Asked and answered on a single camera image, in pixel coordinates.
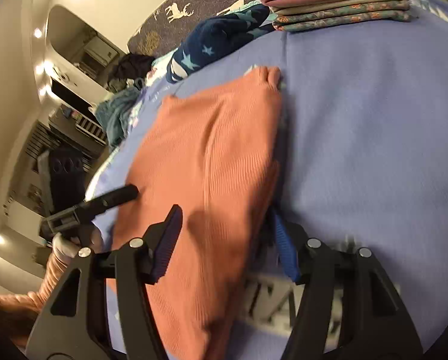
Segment dark deer pattern mattress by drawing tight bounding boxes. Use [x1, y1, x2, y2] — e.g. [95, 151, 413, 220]
[127, 0, 259, 57]

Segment navy star fleece blanket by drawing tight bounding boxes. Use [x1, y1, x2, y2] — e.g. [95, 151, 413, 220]
[165, 4, 274, 84]

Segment grey floral folded clothes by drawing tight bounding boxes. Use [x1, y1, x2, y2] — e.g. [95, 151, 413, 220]
[272, 0, 410, 33]

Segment blue patterned bedspread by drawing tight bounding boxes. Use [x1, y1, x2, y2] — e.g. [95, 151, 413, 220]
[87, 0, 448, 350]

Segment coral pink knit sweater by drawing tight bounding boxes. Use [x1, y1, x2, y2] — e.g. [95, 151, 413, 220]
[112, 67, 282, 359]

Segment white wardrobe shelves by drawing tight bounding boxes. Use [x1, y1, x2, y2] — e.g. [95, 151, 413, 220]
[4, 5, 125, 242]

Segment teal crumpled garment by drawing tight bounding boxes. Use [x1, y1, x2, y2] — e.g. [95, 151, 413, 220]
[95, 86, 141, 149]

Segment left forearm orange sleeve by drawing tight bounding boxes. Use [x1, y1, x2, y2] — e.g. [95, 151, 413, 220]
[0, 253, 70, 348]

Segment black crumpled garment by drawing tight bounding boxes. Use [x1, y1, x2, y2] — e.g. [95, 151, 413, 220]
[106, 53, 156, 93]

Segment left white gloved hand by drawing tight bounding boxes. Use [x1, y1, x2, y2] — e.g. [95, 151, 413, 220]
[52, 223, 103, 265]

